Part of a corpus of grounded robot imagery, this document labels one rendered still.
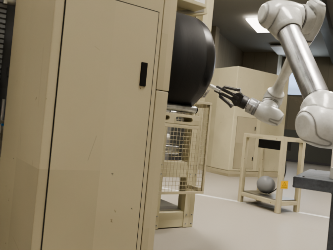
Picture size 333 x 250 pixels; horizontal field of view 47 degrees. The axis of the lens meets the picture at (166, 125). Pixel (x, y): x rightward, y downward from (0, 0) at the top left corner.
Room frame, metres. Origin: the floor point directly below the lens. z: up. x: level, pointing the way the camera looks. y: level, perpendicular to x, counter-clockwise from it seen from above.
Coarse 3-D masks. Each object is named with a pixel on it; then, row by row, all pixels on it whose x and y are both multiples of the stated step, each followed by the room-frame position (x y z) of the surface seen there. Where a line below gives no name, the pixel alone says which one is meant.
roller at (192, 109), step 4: (168, 104) 2.17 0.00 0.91; (172, 104) 2.19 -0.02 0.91; (176, 104) 2.21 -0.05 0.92; (180, 104) 2.23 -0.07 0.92; (168, 108) 2.17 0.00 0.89; (172, 108) 2.19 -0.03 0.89; (176, 108) 2.20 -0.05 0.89; (180, 108) 2.21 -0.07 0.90; (184, 108) 2.23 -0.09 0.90; (188, 108) 2.24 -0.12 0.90; (192, 108) 2.26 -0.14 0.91; (196, 108) 2.28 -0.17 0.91; (184, 112) 2.26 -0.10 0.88; (188, 112) 2.26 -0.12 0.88; (192, 112) 2.27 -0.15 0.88; (196, 112) 2.28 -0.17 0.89
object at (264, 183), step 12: (264, 144) 4.32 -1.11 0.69; (276, 144) 4.18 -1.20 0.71; (288, 144) 4.23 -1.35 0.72; (300, 144) 4.19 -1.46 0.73; (264, 156) 4.64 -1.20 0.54; (300, 156) 4.17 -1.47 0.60; (240, 168) 4.49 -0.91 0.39; (300, 168) 4.16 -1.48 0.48; (240, 180) 4.48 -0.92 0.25; (264, 180) 4.32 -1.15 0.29; (240, 192) 4.46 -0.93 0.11; (252, 192) 4.38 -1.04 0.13; (264, 192) 4.34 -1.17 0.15; (276, 192) 4.03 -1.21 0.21; (300, 192) 4.18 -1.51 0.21; (276, 204) 4.02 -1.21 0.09; (288, 204) 4.09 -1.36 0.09
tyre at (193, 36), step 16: (176, 16) 2.15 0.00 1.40; (176, 32) 2.08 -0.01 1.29; (192, 32) 2.11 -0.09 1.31; (208, 32) 2.19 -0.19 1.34; (176, 48) 2.06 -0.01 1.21; (192, 48) 2.08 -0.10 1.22; (208, 48) 2.15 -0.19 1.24; (176, 64) 2.07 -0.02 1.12; (192, 64) 2.09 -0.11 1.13; (208, 64) 2.15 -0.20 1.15; (176, 80) 2.09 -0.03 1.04; (192, 80) 2.13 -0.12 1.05; (208, 80) 2.19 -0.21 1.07; (176, 96) 2.16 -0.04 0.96; (192, 96) 2.21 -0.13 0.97
